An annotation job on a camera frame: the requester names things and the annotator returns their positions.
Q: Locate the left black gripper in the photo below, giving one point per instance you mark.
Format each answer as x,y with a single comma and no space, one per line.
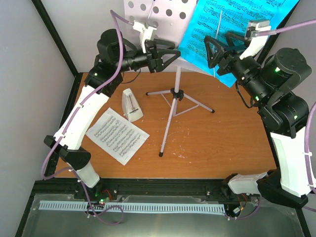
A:
155,61

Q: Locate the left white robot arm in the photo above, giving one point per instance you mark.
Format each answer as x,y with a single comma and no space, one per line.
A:
115,56

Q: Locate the blue sheet music page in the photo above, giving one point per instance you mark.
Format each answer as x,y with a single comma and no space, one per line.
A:
216,17

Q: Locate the white metronome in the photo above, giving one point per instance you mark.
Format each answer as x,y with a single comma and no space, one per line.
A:
130,106

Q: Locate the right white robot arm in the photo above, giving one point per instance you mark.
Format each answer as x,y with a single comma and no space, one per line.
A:
284,115

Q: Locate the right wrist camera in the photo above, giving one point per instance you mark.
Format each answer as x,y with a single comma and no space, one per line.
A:
257,42

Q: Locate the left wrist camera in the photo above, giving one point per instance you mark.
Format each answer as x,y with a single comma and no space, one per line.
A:
146,33

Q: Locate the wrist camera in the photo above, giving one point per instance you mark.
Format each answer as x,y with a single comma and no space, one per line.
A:
146,33
257,42

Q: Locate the light blue cable duct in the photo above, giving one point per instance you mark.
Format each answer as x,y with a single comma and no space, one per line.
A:
128,207

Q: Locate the white sheet music page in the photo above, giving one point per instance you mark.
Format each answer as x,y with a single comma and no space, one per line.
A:
117,136

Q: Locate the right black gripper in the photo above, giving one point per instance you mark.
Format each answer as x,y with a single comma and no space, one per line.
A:
220,49

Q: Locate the black aluminium frame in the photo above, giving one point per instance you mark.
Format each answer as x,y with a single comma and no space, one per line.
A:
200,146

